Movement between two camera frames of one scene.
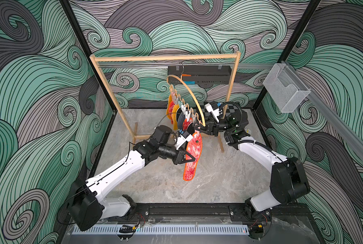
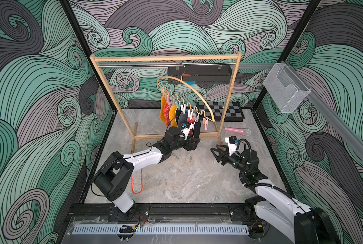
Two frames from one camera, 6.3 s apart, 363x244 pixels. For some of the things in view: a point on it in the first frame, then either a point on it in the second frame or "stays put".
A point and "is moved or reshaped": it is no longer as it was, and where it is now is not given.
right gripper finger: (199, 126) -> (221, 153)
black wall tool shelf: (201, 74) stays put
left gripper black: (179, 154) -> (189, 146)
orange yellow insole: (173, 111) -> (162, 117)
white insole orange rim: (193, 148) -> (137, 181)
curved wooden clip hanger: (192, 94) -> (186, 103)
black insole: (180, 118) is moved or reshaped
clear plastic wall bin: (286, 90) stays put
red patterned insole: (185, 123) -> (166, 113)
